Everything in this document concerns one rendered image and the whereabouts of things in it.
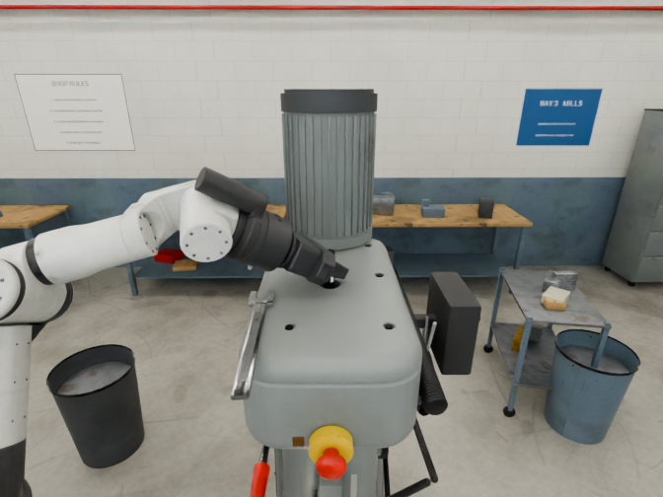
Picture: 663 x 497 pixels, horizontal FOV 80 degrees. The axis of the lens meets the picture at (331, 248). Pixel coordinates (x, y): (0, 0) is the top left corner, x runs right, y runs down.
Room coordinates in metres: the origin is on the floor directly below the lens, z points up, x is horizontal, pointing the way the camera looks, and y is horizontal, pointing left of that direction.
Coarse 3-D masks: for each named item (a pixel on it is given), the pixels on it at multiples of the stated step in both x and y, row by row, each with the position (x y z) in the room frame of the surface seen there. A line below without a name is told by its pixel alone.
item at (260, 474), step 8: (264, 448) 0.44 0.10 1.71; (264, 456) 0.42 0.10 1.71; (256, 464) 0.41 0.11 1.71; (264, 464) 0.41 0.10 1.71; (256, 472) 0.39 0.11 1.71; (264, 472) 0.39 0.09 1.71; (256, 480) 0.38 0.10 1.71; (264, 480) 0.38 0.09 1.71; (256, 488) 0.37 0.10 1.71; (264, 488) 0.37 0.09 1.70; (256, 496) 0.36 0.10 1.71
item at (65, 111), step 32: (32, 96) 4.79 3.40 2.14; (64, 96) 4.79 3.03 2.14; (96, 96) 4.80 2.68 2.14; (544, 96) 4.84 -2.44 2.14; (576, 96) 4.85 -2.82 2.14; (32, 128) 4.79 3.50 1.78; (64, 128) 4.79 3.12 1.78; (96, 128) 4.80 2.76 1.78; (128, 128) 4.80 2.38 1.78; (544, 128) 4.84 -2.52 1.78; (576, 128) 4.85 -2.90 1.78
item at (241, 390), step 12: (252, 300) 0.55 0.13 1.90; (264, 300) 0.55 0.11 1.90; (252, 312) 0.52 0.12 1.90; (264, 312) 0.52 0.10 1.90; (252, 324) 0.48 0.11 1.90; (252, 336) 0.45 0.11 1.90; (252, 348) 0.42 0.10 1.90; (240, 360) 0.40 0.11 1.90; (252, 360) 0.40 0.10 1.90; (240, 372) 0.38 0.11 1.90; (252, 372) 0.38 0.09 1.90; (240, 384) 0.36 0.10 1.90; (240, 396) 0.34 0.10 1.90
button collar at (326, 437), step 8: (320, 432) 0.39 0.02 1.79; (328, 432) 0.39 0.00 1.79; (336, 432) 0.39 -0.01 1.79; (344, 432) 0.39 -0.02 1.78; (312, 440) 0.39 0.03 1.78; (320, 440) 0.38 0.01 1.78; (328, 440) 0.38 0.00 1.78; (336, 440) 0.38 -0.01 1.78; (344, 440) 0.38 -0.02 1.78; (352, 440) 0.40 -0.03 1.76; (312, 448) 0.38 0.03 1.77; (320, 448) 0.38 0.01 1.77; (336, 448) 0.38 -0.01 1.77; (344, 448) 0.38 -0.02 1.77; (352, 448) 0.38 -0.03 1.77; (312, 456) 0.38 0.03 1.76; (320, 456) 0.38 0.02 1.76; (344, 456) 0.38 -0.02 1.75; (352, 456) 0.38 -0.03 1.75
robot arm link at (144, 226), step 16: (160, 192) 0.54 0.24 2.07; (176, 192) 0.54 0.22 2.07; (128, 208) 0.51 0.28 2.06; (144, 208) 0.52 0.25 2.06; (160, 208) 0.54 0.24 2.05; (176, 208) 0.55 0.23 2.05; (128, 224) 0.49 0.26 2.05; (144, 224) 0.51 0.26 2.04; (160, 224) 0.54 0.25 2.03; (176, 224) 0.56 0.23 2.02; (128, 240) 0.48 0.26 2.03; (144, 240) 0.48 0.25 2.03; (160, 240) 0.53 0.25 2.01; (144, 256) 0.49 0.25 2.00
